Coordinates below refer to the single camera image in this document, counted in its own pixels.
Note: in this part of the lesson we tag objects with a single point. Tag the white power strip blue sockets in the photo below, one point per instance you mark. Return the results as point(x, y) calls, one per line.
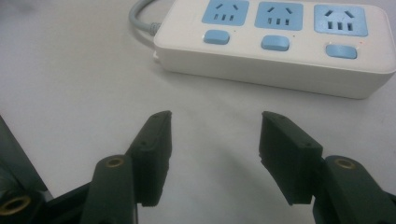
point(249, 62)

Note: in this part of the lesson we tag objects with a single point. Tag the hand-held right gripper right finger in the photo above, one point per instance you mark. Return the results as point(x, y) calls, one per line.
point(292, 161)

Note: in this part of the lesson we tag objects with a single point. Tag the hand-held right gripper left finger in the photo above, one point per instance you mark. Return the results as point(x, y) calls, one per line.
point(149, 161)

